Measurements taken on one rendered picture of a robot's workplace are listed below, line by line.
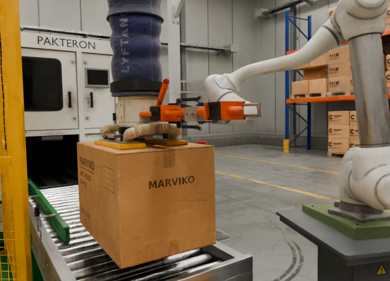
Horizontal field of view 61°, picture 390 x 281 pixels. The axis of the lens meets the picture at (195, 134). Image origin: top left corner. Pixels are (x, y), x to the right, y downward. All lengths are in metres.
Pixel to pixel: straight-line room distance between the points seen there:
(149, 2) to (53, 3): 9.09
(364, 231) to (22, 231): 1.49
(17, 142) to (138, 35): 0.78
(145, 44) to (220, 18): 11.42
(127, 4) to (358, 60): 0.87
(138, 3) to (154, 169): 0.65
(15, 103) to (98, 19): 8.99
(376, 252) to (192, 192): 0.64
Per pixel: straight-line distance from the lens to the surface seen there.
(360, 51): 1.26
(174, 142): 1.33
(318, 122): 11.29
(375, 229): 1.37
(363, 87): 1.24
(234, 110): 0.87
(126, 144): 1.24
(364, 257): 1.23
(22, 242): 1.85
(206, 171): 1.30
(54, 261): 1.59
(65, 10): 10.47
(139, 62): 1.36
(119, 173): 1.14
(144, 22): 1.39
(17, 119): 1.75
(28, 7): 10.32
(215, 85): 1.43
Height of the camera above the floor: 1.20
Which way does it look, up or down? 4 degrees down
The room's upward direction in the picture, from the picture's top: 1 degrees counter-clockwise
